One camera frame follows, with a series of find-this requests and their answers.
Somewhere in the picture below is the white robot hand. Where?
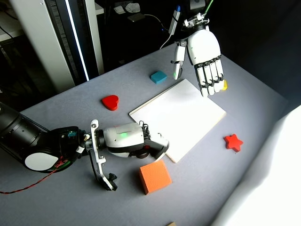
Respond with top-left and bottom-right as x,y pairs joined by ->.
171,29 -> 226,98
103,120 -> 170,163

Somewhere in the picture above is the orange black utility knife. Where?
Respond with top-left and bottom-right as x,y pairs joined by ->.
135,145 -> 151,159

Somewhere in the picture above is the grey usb adapter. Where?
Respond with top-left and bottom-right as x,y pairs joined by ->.
168,6 -> 182,35

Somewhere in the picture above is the red heart block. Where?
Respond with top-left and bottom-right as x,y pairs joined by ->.
101,95 -> 120,111

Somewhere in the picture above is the orange foam block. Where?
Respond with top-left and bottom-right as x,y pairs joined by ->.
138,159 -> 173,195

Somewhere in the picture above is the blue block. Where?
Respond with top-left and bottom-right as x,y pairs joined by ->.
150,70 -> 168,85

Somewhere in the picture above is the white paper pad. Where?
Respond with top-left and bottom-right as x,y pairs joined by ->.
128,78 -> 227,164

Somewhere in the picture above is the grey flat box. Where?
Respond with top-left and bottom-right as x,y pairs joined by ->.
127,12 -> 146,23

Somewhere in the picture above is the white crumpled cloth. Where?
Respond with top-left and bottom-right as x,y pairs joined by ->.
124,2 -> 141,14

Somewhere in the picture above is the grey table cloth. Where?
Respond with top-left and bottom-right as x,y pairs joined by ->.
0,39 -> 290,226

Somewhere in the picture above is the red star block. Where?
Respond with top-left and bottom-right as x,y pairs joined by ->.
223,133 -> 244,153

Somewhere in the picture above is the white black cabinet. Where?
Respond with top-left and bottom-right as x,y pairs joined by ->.
8,0 -> 105,82

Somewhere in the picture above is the black wrist camera white bracket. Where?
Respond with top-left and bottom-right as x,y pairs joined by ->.
84,119 -> 118,192

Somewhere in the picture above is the white cable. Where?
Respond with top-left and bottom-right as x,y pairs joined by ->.
143,14 -> 174,49

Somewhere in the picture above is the red twisted cable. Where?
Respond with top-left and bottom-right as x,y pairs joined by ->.
0,156 -> 69,195

